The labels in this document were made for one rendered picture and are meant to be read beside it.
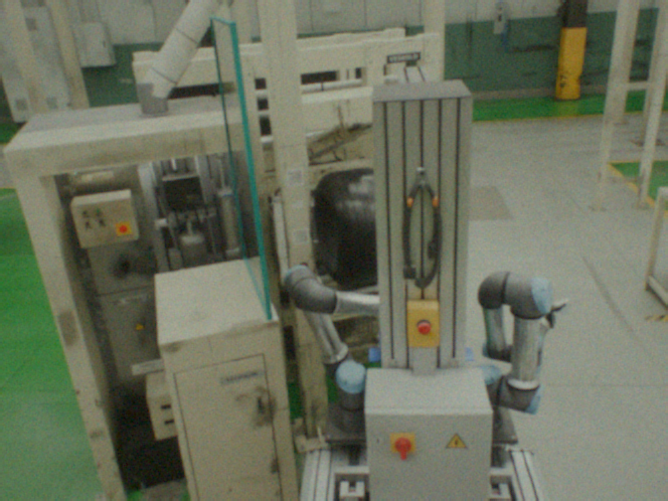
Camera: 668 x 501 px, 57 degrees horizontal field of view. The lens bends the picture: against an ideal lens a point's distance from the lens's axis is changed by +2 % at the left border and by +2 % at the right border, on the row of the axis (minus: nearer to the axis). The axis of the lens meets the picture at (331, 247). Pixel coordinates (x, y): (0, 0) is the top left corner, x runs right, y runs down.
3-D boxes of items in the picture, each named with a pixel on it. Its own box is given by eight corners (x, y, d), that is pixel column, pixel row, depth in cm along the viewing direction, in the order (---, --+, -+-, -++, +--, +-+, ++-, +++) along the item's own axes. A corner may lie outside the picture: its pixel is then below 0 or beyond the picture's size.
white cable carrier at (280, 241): (283, 289, 293) (273, 197, 274) (281, 285, 298) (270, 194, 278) (292, 287, 294) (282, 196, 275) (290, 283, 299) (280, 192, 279)
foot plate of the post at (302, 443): (299, 454, 324) (298, 448, 323) (288, 422, 348) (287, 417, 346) (346, 441, 330) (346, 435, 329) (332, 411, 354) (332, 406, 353)
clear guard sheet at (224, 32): (267, 321, 205) (229, 22, 166) (243, 257, 253) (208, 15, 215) (272, 319, 205) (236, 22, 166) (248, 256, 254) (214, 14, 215)
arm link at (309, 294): (305, 289, 204) (427, 302, 223) (296, 276, 214) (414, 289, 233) (297, 320, 208) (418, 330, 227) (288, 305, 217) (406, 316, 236)
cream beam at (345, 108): (296, 135, 291) (293, 104, 285) (285, 125, 314) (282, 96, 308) (413, 119, 305) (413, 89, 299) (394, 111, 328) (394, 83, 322)
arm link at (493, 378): (472, 386, 238) (473, 356, 232) (507, 395, 231) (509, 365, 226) (462, 404, 229) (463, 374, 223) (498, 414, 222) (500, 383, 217)
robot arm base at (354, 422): (373, 432, 231) (372, 412, 227) (334, 432, 233) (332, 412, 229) (374, 407, 245) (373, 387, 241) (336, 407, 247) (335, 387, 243)
